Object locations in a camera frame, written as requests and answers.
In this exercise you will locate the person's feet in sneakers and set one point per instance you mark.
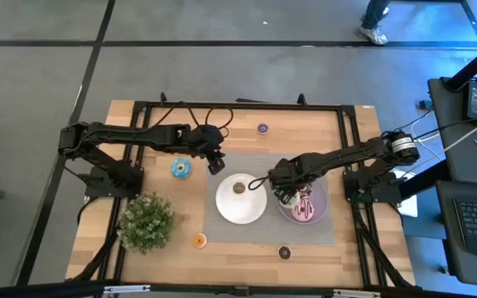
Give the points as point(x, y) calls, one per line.
point(374, 35)

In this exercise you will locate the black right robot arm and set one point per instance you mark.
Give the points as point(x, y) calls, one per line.
point(346, 155)

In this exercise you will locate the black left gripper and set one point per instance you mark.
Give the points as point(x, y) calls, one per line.
point(205, 140)

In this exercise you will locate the black desk with power supply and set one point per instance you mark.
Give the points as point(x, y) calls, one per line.
point(454, 136)

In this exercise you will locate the small dark chocolate donut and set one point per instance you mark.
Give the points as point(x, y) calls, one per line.
point(284, 253)

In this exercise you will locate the thin white rod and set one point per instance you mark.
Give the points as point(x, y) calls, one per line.
point(470, 133)

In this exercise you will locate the silver metal bracket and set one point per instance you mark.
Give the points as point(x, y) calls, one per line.
point(356, 294)
point(126, 289)

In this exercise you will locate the small orange donut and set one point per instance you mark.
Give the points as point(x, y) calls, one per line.
point(199, 241)

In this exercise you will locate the black frame clamp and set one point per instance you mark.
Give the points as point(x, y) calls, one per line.
point(163, 99)
point(302, 100)

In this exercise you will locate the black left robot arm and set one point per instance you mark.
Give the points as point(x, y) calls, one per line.
point(118, 134)

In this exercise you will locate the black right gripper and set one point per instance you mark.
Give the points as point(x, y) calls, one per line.
point(288, 174)

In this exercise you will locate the black crossbeam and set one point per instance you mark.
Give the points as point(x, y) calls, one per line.
point(35, 289)

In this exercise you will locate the small black power adapter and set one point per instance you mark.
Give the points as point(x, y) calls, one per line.
point(425, 104)

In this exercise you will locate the white paper sheet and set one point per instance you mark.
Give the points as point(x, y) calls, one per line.
point(410, 207)

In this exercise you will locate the pink chocolate-drizzled donut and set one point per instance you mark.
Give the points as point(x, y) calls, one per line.
point(303, 211)

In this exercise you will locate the green artificial potted plant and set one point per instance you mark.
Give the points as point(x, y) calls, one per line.
point(145, 223)

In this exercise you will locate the black desk with laptop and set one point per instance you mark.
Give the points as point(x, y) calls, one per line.
point(447, 232)

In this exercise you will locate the small purple donut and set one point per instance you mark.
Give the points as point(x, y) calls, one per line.
point(263, 128)

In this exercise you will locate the purple round plate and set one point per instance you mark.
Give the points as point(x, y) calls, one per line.
point(321, 198)

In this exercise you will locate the grey woven placemat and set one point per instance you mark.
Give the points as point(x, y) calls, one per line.
point(230, 234)

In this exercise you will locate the black aluminium table frame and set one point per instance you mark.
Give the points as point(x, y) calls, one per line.
point(271, 106)

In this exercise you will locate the black diagonal pole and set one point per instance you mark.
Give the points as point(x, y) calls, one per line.
point(474, 64)

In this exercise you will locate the small brown donut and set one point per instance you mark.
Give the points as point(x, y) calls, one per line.
point(239, 188)

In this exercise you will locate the blue frosted donut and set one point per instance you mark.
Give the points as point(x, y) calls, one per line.
point(181, 168)

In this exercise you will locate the white round plate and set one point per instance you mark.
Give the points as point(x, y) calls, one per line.
point(238, 209)

